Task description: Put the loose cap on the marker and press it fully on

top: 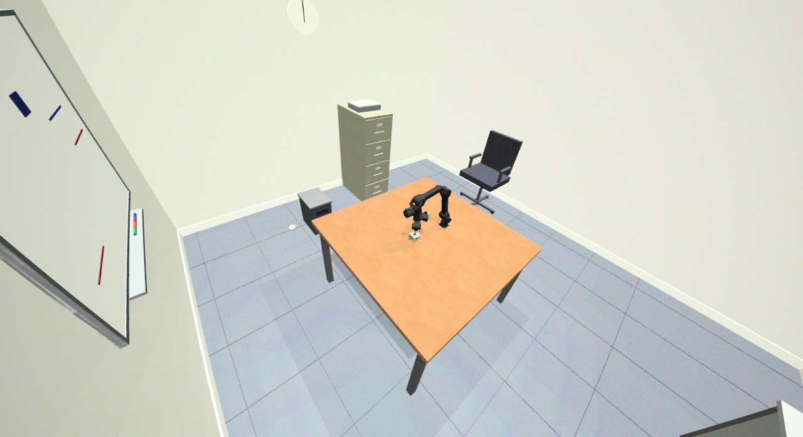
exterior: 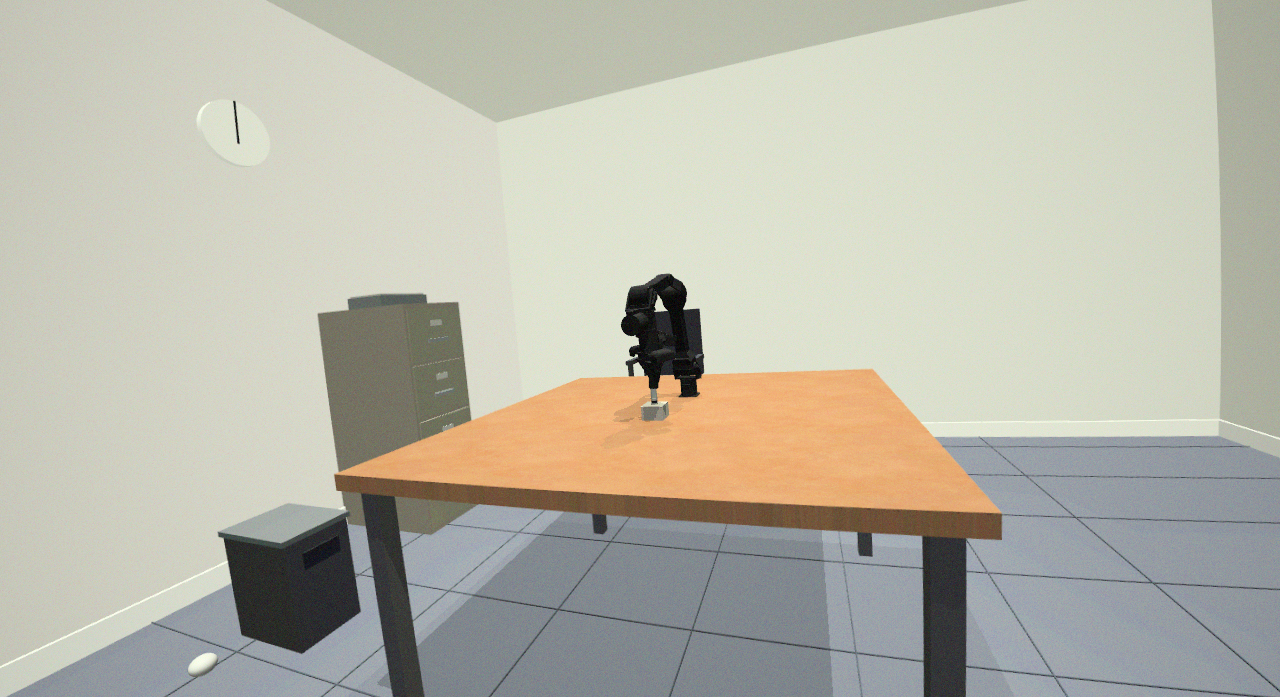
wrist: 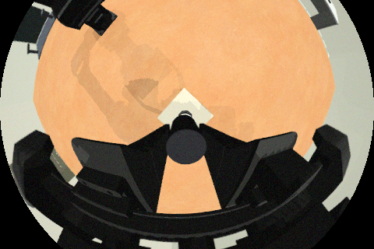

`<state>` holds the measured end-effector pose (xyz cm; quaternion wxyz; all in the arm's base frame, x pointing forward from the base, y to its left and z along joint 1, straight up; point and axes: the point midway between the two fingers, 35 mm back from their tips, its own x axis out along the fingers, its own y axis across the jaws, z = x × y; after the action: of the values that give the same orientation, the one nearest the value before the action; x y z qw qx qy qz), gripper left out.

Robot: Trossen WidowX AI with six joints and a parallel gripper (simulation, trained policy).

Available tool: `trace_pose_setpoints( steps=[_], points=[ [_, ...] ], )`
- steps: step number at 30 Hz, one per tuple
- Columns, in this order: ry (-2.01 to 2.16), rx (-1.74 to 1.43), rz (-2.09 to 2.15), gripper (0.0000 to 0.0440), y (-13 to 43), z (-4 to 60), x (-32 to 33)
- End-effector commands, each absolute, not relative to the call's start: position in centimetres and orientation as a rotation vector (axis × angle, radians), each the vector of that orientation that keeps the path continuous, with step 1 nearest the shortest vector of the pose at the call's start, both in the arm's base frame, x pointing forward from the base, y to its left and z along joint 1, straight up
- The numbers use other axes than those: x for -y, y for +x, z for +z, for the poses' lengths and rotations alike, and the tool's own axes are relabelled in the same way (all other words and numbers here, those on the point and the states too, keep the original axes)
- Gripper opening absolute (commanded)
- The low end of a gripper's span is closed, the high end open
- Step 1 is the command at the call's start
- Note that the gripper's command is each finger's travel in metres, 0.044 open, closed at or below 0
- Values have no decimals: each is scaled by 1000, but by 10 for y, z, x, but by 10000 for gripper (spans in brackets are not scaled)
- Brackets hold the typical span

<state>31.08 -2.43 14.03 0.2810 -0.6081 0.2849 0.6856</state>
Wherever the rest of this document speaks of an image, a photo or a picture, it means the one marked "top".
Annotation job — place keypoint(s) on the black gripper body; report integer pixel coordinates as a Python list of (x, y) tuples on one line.
[(416, 224)]

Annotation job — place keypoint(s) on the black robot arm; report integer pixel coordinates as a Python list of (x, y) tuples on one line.
[(420, 200)]

